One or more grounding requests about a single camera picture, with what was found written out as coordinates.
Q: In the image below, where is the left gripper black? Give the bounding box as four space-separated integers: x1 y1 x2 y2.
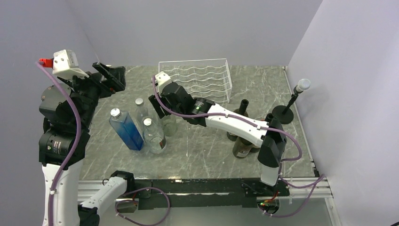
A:
60 61 126 129

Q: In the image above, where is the clear glass bottle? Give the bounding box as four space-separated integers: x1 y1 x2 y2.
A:
161 114 177 137

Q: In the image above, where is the dark wine bottle front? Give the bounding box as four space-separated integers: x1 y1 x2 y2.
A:
232 137 253 159

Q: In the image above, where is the dark wine bottle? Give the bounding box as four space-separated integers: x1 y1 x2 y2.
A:
226 99 249 141
232 137 253 159
250 113 273 153

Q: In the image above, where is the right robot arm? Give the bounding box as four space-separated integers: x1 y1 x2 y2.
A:
149 81 289 195

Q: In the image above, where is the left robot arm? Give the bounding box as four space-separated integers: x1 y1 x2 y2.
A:
38 58 136 226

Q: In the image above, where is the clear bottle silver cap rear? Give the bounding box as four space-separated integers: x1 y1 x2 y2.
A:
135 98 150 126

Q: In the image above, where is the clear bottle silver cap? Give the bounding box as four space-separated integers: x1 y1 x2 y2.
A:
143 118 166 154
135 98 150 126

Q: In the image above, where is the clear bottle silver cap front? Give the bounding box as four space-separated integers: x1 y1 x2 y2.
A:
143 118 166 154

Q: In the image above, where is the blue square glass bottle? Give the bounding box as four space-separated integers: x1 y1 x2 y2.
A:
109 108 144 151

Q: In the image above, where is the dark wine bottle rear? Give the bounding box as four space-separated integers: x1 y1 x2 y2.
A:
226 99 249 141

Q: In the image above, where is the dark wine bottle right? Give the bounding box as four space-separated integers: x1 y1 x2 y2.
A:
250 113 273 153

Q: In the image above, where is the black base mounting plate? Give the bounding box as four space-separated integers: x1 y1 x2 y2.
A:
118 178 290 210

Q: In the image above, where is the microphone on black stand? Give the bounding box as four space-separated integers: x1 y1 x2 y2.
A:
272 79 311 124

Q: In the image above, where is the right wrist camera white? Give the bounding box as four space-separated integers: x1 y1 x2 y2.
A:
155 72 172 94

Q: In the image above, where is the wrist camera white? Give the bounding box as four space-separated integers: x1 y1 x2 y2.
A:
155 72 172 94
52 49 89 80

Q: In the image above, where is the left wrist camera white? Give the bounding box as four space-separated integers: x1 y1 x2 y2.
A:
52 49 89 80

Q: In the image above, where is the white wire wine rack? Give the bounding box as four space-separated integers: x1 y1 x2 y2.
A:
158 58 232 105

